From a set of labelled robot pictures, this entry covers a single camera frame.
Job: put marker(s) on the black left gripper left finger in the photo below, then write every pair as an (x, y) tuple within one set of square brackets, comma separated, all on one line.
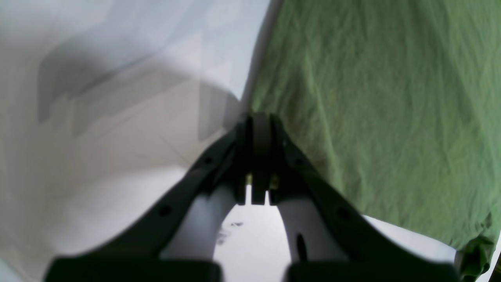
[(174, 241)]

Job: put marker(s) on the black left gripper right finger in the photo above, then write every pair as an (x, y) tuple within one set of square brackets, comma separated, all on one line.
[(329, 240)]

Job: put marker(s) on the olive green T-shirt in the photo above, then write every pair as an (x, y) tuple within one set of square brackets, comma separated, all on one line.
[(397, 105)]

